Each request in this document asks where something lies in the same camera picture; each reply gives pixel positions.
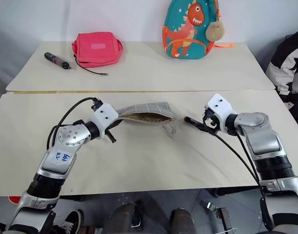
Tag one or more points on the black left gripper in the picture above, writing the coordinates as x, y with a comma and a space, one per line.
113, 126

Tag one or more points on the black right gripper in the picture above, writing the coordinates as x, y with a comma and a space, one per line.
210, 119

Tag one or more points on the dark red-capped marker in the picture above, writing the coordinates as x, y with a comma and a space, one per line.
188, 119

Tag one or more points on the grey plaid pouch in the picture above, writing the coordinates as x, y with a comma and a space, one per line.
149, 107

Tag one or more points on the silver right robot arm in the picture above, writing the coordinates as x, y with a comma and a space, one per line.
263, 141

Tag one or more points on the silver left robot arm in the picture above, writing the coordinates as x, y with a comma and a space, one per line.
68, 139

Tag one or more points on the pink fabric bag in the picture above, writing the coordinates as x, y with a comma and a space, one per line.
98, 50

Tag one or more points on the dark rounded shape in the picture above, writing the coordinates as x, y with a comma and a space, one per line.
125, 218
181, 220

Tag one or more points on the dark pen with green tip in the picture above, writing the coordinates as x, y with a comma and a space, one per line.
55, 59

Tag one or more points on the beige plush pendant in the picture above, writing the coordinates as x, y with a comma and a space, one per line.
215, 31

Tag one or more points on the teal dinosaur backpack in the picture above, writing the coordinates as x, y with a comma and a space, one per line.
185, 31

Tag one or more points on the black white sneaker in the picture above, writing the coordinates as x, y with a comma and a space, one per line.
72, 219

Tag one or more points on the person in black white jacket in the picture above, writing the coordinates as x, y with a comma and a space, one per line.
289, 61

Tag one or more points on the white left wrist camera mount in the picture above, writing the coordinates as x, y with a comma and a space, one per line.
105, 115

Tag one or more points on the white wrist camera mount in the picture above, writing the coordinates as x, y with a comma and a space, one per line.
105, 115
220, 106

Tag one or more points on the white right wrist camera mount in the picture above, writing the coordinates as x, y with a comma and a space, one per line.
220, 106

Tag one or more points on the metal floor bracket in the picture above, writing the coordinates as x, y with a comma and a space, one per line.
218, 214

